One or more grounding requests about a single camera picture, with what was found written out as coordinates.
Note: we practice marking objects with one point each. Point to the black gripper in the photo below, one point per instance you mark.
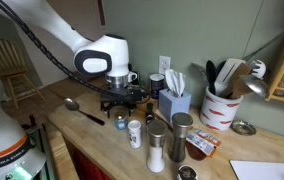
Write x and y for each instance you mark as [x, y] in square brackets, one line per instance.
[115, 96]

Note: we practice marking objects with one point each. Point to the glass jar golden lid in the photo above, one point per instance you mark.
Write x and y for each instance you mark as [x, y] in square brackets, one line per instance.
[121, 120]

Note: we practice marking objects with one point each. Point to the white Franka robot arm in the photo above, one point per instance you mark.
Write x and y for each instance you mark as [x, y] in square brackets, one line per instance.
[102, 56]

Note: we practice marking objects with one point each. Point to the black canister white lid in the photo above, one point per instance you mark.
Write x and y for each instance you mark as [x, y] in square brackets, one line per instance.
[156, 86]

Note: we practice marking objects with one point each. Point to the white shaker bottle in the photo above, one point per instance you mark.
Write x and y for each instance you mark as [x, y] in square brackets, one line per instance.
[135, 134]

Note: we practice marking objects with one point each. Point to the dark glass bottle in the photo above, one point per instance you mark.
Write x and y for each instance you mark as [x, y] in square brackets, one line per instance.
[149, 115]

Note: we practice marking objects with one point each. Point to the steel salt grinder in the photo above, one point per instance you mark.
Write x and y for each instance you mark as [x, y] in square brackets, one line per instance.
[156, 146]

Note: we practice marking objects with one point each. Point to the blue tissue box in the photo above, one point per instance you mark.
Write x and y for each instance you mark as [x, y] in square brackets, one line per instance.
[174, 103]

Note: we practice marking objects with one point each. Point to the steel pepper grinder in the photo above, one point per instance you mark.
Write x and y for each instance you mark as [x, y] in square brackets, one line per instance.
[180, 138]

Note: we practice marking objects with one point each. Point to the metal robot mounting stand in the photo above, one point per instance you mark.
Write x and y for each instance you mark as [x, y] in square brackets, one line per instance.
[47, 156]

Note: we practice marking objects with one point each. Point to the orange white packet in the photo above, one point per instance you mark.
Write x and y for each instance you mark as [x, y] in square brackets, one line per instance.
[203, 140]

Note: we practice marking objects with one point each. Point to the small dark jar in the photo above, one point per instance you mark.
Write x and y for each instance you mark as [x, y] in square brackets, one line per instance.
[187, 173]

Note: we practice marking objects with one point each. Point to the black plastic spoon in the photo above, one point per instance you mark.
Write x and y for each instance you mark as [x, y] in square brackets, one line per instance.
[211, 75]

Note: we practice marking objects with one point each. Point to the white orange utensil crock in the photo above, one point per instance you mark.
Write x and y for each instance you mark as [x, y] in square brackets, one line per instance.
[219, 111]

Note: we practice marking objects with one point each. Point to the white flat spatula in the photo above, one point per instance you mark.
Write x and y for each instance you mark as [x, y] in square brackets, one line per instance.
[228, 75]

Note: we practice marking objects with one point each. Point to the wooden spindle chair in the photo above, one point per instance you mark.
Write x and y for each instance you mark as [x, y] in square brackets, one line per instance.
[8, 66]

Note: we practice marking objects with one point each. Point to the wooden spatula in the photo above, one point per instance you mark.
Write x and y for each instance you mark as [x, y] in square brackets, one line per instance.
[238, 83]

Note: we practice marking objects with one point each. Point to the small metal dish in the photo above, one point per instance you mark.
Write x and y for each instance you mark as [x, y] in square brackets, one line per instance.
[244, 127]

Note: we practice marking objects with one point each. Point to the steel serving ladle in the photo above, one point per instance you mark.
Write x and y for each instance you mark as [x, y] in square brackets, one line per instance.
[255, 86]

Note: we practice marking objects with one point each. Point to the white slotted spoon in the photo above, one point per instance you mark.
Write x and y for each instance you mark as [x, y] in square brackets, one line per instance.
[258, 68]

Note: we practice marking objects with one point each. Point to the white paper sheet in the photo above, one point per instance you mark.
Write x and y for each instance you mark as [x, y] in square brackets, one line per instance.
[265, 170]

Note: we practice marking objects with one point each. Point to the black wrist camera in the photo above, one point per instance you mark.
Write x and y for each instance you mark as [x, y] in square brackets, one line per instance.
[140, 93]

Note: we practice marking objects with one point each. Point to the white wall outlet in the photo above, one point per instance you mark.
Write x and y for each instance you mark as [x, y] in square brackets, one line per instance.
[164, 64]

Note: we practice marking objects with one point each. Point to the wooden wall shelf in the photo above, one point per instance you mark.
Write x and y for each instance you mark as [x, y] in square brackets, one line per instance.
[282, 66]

